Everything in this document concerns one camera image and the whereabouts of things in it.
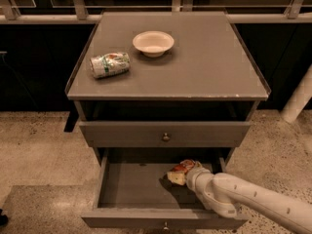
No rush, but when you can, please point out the brass drawer knob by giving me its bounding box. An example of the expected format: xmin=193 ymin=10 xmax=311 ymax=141
xmin=163 ymin=221 xmax=170 ymax=231
xmin=162 ymin=133 xmax=171 ymax=142

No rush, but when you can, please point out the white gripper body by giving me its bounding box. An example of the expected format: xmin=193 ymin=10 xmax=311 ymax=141
xmin=186 ymin=168 xmax=214 ymax=194

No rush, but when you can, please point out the green white soda can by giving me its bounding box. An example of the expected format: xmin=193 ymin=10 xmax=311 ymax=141
xmin=90 ymin=52 xmax=131 ymax=79

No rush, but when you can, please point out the white bowl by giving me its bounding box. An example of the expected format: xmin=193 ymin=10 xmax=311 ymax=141
xmin=133 ymin=31 xmax=175 ymax=58

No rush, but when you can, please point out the grey drawer cabinet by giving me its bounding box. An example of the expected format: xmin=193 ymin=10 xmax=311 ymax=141
xmin=67 ymin=12 xmax=270 ymax=163

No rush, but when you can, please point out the brass middle drawer knob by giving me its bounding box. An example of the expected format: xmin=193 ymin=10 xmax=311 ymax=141
xmin=163 ymin=221 xmax=170 ymax=231

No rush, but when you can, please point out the black object at floor edge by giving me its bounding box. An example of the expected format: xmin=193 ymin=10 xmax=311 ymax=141
xmin=0 ymin=209 xmax=8 ymax=226

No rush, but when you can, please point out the red coke can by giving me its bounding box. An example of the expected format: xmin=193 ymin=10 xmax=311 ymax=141
xmin=172 ymin=159 xmax=195 ymax=174

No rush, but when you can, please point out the brass top drawer knob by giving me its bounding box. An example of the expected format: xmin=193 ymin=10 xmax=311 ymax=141
xmin=162 ymin=133 xmax=171 ymax=142

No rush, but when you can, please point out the closed grey top drawer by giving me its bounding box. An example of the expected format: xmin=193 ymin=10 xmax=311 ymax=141
xmin=79 ymin=121 xmax=251 ymax=147

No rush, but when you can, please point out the metal window railing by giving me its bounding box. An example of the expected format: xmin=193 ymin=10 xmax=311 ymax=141
xmin=0 ymin=0 xmax=312 ymax=23

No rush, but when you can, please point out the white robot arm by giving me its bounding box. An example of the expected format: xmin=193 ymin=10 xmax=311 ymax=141
xmin=167 ymin=159 xmax=312 ymax=234

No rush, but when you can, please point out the open grey middle drawer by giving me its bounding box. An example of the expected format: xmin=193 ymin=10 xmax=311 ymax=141
xmin=82 ymin=147 xmax=247 ymax=230

